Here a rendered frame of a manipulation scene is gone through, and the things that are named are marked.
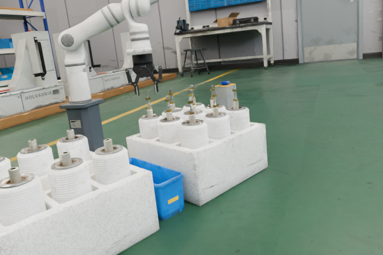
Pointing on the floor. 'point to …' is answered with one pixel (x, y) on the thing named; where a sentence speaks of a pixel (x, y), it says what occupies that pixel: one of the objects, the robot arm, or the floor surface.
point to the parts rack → (24, 16)
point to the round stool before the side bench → (196, 60)
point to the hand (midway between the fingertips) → (146, 91)
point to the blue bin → (164, 188)
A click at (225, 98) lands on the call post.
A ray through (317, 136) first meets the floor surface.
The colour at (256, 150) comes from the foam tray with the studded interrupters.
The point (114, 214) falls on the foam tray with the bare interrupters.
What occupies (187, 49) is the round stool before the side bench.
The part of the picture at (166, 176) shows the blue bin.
